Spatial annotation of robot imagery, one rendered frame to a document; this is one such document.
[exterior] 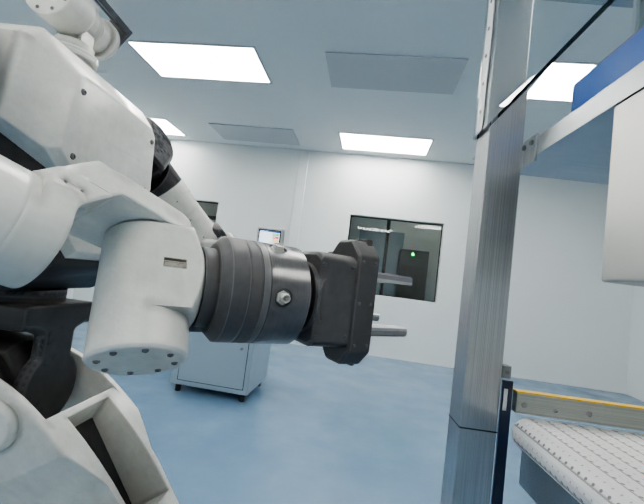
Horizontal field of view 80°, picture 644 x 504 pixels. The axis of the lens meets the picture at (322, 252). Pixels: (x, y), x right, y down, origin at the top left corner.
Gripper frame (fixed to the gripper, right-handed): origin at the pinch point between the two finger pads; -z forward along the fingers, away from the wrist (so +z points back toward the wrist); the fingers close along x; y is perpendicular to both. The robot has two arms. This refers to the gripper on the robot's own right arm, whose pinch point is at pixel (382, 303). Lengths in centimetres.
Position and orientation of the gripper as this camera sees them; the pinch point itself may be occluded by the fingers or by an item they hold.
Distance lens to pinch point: 41.2
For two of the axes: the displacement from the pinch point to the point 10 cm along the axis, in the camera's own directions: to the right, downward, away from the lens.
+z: -8.6, -1.4, -4.8
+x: -1.2, 9.9, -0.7
